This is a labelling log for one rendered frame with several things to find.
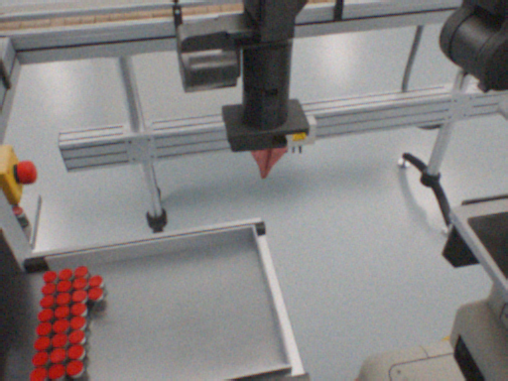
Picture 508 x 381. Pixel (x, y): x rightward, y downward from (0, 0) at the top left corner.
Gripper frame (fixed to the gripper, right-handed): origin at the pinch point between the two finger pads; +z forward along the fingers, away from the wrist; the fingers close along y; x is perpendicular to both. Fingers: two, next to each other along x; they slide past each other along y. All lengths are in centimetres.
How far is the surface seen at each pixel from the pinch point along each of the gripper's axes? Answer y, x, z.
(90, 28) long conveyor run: 29, -82, 16
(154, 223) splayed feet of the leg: 23, -84, 96
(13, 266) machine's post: 39.1, -6.1, 19.7
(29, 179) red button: 35.1, -15.7, 10.0
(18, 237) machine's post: 37.8, -9.2, 16.5
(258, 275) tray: 0.6, 2.0, 20.8
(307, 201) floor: -42, -96, 108
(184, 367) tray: 13.9, 15.4, 21.1
